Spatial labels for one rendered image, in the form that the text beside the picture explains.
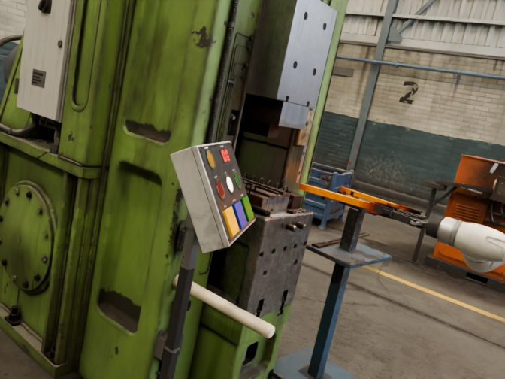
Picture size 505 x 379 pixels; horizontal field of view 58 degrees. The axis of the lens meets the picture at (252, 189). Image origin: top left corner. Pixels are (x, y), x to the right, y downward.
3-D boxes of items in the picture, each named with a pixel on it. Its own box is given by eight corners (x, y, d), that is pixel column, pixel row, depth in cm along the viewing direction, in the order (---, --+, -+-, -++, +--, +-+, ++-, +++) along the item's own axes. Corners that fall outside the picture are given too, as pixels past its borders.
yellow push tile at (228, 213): (240, 230, 131) (231, 205, 130) (233, 236, 123) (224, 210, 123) (234, 232, 131) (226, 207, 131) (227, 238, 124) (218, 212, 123)
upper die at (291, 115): (304, 129, 192) (309, 107, 190) (278, 125, 176) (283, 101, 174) (229, 112, 215) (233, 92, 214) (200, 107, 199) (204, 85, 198)
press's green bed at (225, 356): (270, 390, 223) (291, 302, 215) (221, 424, 193) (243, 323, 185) (191, 338, 255) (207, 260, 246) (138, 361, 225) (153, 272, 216)
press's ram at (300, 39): (325, 110, 201) (346, 16, 193) (276, 99, 170) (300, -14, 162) (250, 95, 225) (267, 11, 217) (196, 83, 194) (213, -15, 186)
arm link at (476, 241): (451, 244, 145) (454, 256, 155) (504, 262, 136) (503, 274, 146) (464, 213, 147) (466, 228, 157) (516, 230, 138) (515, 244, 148)
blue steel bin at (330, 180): (343, 221, 632) (356, 171, 619) (324, 229, 563) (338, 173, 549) (268, 197, 686) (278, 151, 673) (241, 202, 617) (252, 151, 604)
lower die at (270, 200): (286, 210, 198) (290, 191, 197) (259, 213, 182) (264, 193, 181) (215, 184, 222) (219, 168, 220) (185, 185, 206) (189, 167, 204)
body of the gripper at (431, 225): (433, 240, 150) (406, 231, 156) (440, 237, 157) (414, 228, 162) (440, 219, 149) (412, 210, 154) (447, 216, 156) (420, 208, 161)
